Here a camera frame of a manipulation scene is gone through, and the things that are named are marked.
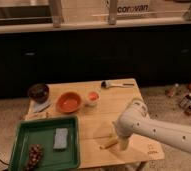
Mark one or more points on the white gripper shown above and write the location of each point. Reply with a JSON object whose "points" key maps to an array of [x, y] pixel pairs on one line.
{"points": [[123, 132]]}

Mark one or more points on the yellow banana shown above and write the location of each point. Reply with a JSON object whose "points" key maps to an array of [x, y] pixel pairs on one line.
{"points": [[109, 143]]}

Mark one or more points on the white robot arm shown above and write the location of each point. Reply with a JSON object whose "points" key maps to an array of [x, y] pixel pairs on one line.
{"points": [[135, 120]]}

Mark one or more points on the red orange bowl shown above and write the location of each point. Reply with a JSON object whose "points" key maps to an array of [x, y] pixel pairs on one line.
{"points": [[68, 102]]}

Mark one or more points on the dark brown bowl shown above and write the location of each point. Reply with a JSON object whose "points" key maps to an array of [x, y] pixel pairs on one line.
{"points": [[38, 93]]}

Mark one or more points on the white cup red inside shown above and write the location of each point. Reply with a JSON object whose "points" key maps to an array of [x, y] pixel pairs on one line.
{"points": [[92, 98]]}

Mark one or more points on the grey blue sponge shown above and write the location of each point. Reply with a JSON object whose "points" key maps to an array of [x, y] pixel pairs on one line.
{"points": [[60, 141]]}

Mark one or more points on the green plastic tray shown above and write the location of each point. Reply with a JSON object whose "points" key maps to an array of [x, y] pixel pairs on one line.
{"points": [[42, 132]]}

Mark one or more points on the grey knife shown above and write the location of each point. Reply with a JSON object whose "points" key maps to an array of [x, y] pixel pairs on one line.
{"points": [[40, 107]]}

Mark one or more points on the pale wooden utensil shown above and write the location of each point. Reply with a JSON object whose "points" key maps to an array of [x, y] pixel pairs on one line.
{"points": [[35, 116]]}

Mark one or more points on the bunch of dark grapes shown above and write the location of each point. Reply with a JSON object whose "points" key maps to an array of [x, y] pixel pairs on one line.
{"points": [[35, 156]]}

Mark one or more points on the white conovan sign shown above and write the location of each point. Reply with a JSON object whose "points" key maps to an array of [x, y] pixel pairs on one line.
{"points": [[133, 6]]}

